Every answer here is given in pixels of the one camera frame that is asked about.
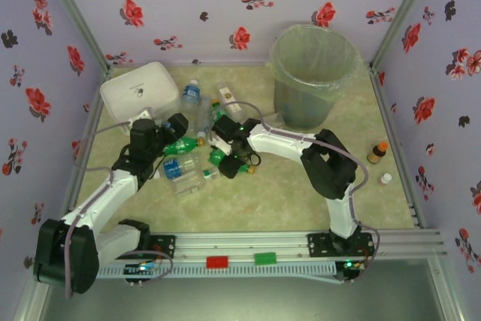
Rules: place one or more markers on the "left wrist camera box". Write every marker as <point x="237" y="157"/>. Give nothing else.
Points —
<point x="146" y="114"/>

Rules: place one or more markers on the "green toy brick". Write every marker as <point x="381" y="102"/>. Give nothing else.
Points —
<point x="265" y="258"/>

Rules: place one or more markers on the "aluminium frame rail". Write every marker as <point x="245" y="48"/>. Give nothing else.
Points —
<point x="384" y="105"/>
<point x="94" y="110"/>
<point x="447" y="291"/>
<point x="26" y="302"/>

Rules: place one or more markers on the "white plastic storage box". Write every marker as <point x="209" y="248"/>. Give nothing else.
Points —
<point x="139" y="91"/>

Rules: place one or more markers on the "blue-label clear bottle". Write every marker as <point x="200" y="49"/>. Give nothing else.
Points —
<point x="165" y="125"/>

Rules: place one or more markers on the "aluminium lower frame rail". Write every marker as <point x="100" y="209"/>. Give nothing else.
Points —
<point x="447" y="291"/>
<point x="26" y="302"/>

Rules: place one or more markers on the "aluminium frame post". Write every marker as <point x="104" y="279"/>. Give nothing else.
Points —
<point x="406" y="9"/>
<point x="71" y="9"/>

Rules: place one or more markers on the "thin aluminium wall rail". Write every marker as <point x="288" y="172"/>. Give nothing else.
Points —
<point x="225" y="63"/>

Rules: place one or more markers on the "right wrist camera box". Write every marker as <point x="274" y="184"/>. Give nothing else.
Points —
<point x="221" y="145"/>

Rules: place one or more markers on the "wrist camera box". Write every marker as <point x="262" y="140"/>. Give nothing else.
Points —
<point x="221" y="145"/>
<point x="146" y="114"/>

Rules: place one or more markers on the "small circuit board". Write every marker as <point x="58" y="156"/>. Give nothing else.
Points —
<point x="141" y="269"/>
<point x="351" y="266"/>

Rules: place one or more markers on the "wide aluminium base rail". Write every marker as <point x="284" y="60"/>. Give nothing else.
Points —
<point x="240" y="240"/>

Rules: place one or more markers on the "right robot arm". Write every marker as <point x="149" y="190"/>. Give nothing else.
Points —
<point x="282" y="140"/>

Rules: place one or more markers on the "clear plastic bin liner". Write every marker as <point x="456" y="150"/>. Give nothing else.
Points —
<point x="315" y="50"/>

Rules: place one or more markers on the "brown bottle orange cap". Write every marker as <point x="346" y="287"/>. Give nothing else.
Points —
<point x="377" y="153"/>

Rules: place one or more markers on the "red toy brick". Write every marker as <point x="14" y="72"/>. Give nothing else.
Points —
<point x="217" y="262"/>

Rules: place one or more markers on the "clear bottle white cap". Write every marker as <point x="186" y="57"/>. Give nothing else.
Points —
<point x="203" y="118"/>

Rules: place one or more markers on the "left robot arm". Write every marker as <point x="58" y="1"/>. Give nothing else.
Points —
<point x="105" y="197"/>

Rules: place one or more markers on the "blue-label bottle white cap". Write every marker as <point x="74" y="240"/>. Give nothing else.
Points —
<point x="174" y="166"/>
<point x="191" y="92"/>

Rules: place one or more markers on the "small bottle white cap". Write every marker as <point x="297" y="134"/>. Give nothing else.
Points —
<point x="385" y="180"/>

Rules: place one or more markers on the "grey waste bin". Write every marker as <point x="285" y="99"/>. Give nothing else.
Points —
<point x="300" y="110"/>

